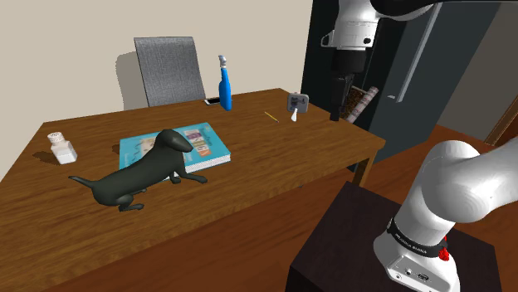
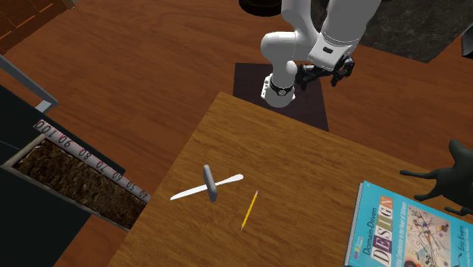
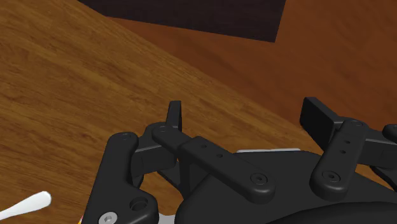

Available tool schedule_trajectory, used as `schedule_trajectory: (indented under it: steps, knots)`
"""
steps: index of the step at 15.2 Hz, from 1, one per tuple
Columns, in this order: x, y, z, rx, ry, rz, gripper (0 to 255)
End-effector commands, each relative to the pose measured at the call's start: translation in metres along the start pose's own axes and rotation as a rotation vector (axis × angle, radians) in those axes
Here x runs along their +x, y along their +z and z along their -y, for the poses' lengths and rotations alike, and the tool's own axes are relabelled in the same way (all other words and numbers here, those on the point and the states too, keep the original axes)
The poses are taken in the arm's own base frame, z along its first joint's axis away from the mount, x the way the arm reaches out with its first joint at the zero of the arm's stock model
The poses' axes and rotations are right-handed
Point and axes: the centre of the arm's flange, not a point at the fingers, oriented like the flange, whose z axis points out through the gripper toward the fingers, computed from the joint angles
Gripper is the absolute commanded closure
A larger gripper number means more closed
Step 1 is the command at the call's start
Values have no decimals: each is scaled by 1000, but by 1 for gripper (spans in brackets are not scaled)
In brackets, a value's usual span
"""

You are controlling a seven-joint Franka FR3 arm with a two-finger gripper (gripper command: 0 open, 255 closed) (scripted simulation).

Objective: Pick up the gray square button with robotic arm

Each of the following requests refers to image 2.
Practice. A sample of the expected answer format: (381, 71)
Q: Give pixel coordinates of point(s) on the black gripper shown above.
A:
(323, 71)

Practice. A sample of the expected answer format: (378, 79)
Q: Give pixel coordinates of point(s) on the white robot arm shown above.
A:
(286, 46)

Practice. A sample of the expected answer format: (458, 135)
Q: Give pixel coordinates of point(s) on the dark robot stand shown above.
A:
(251, 81)

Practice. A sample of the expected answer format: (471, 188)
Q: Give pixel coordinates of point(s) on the black round object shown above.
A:
(258, 6)

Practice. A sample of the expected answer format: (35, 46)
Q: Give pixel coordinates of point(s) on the dark marbled rug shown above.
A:
(406, 26)

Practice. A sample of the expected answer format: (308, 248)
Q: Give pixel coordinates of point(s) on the wooden table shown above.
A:
(280, 166)

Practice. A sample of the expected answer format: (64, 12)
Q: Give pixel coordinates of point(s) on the yellow pencil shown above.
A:
(249, 210)

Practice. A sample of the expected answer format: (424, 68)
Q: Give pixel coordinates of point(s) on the grey bar-shaped tool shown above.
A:
(210, 185)

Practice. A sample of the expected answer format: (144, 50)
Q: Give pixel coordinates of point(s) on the black animal figure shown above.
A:
(452, 179)

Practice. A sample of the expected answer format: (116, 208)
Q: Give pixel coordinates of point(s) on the blue spiral-bound book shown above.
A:
(391, 229)

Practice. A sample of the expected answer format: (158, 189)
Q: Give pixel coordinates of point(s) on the white table knife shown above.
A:
(184, 193)

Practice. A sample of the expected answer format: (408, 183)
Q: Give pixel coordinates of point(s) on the pale numbered measuring strip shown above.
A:
(87, 155)

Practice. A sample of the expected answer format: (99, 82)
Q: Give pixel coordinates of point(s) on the box filled with brown soil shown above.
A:
(74, 181)

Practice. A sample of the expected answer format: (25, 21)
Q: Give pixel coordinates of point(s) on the brown wooden cabinet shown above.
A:
(22, 18)

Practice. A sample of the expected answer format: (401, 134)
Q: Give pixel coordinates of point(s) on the black cabinet with grey rail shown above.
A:
(26, 229)

